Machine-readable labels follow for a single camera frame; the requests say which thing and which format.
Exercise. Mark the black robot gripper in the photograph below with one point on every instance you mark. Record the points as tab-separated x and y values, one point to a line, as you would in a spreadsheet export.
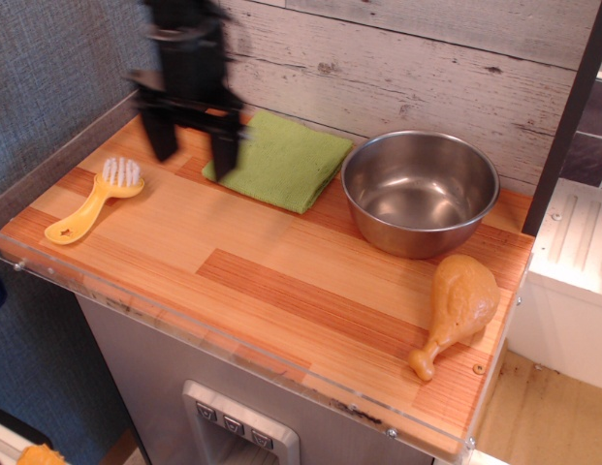
189	90

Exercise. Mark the yellow brush with white bristles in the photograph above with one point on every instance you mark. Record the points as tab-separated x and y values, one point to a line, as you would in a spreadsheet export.
120	178

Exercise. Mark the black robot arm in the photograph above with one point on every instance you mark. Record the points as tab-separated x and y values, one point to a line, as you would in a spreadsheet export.
186	14

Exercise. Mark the green rag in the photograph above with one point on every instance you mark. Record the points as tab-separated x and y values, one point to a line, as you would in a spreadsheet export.
284	163

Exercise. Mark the clear acrylic edge guard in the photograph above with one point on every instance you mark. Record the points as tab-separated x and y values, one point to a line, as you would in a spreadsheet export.
301	297

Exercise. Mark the stainless steel bowl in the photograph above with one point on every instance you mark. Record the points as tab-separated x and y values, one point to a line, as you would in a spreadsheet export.
418	194

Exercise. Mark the grey toy fridge cabinet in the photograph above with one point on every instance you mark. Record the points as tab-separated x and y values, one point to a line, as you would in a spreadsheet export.
149	368

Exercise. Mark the silver dispenser panel with buttons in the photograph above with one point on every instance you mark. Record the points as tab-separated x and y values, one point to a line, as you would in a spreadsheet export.
228	432

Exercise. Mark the plastic toy chicken drumstick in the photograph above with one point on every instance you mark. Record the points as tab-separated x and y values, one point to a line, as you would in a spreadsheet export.
464	298

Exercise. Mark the orange toy at corner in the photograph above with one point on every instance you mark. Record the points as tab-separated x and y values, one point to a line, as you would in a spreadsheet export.
40	455

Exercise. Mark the white toy sink unit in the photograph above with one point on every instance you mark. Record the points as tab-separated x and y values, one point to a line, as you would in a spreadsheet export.
558	321

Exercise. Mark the dark vertical post right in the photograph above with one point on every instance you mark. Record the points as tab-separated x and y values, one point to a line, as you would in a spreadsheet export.
575	106

